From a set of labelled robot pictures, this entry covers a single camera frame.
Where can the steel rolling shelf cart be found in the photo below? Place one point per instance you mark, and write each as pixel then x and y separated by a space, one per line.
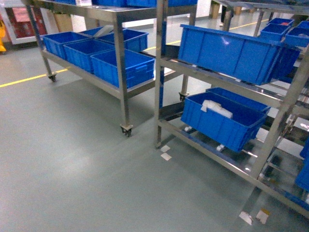
pixel 115 16

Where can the blue bin cart front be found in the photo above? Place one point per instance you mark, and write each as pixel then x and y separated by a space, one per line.
pixel 139 68

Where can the blue bin cart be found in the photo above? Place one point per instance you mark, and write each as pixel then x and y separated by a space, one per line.
pixel 134 40
pixel 79 53
pixel 139 68

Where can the white plastic bag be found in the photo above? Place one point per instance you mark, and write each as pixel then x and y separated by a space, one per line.
pixel 216 107

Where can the blue bin behind lower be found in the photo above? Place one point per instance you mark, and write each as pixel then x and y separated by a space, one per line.
pixel 240 99

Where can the blue bin cart rear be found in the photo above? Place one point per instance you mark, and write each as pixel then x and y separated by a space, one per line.
pixel 134 40

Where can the blue bin with white bag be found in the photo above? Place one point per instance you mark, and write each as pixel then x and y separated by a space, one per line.
pixel 232 132

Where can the steel flow rack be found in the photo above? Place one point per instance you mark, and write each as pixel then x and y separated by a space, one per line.
pixel 286 105

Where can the blue bin cart middle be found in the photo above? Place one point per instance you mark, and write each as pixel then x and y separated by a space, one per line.
pixel 79 53

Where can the large blue bin on rack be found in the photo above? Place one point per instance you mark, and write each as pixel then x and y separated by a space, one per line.
pixel 251 59

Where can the blue bin on cart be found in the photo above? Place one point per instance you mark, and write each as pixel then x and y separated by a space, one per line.
pixel 54 43

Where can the red fire cabinet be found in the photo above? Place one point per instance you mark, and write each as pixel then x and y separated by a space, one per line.
pixel 18 24

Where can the yellow wet floor sign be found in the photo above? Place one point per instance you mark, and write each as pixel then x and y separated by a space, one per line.
pixel 2 35

